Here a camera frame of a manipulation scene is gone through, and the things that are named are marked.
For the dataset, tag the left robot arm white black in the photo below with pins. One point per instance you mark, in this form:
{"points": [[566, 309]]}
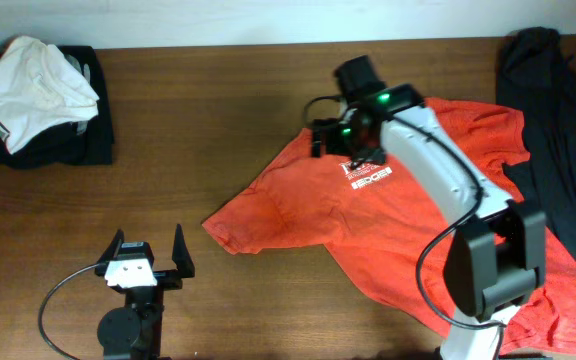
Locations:
{"points": [[134, 330]]}

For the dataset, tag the black garment on right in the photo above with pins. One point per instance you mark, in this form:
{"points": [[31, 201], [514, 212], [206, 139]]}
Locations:
{"points": [[535, 77]]}

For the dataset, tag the orange t-shirt with white logo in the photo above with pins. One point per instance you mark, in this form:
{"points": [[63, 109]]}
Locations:
{"points": [[382, 229]]}

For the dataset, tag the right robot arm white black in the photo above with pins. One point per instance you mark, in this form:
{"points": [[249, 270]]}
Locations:
{"points": [[496, 259]]}

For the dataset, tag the black folded garment on left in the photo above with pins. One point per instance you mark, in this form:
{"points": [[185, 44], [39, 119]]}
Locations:
{"points": [[71, 144]]}

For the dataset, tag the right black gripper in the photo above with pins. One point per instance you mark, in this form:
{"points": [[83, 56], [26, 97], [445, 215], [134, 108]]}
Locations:
{"points": [[325, 146]]}

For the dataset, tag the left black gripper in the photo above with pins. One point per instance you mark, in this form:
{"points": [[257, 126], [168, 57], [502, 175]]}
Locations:
{"points": [[171, 279]]}

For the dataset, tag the white crumpled garment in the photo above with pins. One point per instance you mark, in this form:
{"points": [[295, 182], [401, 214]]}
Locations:
{"points": [[40, 89]]}

